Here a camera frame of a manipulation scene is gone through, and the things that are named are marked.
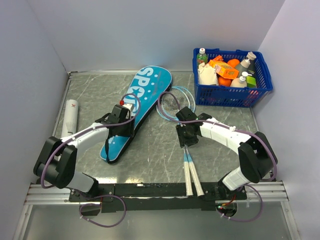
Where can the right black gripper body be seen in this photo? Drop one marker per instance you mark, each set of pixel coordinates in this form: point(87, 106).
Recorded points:
point(185, 136)

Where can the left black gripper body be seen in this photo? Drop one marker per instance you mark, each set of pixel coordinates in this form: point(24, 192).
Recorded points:
point(127, 130)

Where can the badminton racket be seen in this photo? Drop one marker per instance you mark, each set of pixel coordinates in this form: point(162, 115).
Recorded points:
point(183, 99)
point(167, 109)

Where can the blue racket cover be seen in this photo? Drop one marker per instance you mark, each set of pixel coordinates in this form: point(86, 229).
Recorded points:
point(144, 91)

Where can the white shuttlecock tube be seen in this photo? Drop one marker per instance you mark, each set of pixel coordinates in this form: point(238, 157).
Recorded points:
point(70, 118)

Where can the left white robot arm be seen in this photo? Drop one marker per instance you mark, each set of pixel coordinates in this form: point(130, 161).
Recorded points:
point(56, 164)

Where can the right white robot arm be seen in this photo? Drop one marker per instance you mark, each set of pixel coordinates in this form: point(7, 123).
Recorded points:
point(255, 154)

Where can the blue plastic basket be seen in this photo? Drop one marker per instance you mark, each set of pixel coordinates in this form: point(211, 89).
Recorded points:
point(210, 95)

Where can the beige cloth bag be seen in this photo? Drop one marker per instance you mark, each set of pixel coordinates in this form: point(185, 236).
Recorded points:
point(207, 75)

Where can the orange fruit front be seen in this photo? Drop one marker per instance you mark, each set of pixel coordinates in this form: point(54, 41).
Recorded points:
point(224, 81)

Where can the orange fruit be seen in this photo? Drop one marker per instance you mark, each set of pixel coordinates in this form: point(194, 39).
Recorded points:
point(233, 62)
point(224, 81)

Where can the orange carton box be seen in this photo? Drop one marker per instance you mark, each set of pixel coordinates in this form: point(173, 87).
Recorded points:
point(223, 69)

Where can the white pump bottle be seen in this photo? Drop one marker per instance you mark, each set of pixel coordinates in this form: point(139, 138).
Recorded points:
point(241, 81)

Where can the green drink bottle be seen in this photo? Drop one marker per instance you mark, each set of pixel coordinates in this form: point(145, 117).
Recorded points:
point(202, 57)

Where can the green box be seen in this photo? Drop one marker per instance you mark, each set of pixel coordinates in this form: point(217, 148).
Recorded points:
point(251, 82)

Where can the orange fruit back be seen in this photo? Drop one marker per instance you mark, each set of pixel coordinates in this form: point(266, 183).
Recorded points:
point(233, 62)

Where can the grey pump bottle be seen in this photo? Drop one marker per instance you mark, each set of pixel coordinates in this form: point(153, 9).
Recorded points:
point(245, 63)

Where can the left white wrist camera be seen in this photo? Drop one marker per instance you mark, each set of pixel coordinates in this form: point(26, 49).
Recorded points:
point(128, 106)

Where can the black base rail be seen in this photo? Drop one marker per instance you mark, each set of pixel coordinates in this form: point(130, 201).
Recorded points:
point(157, 196)

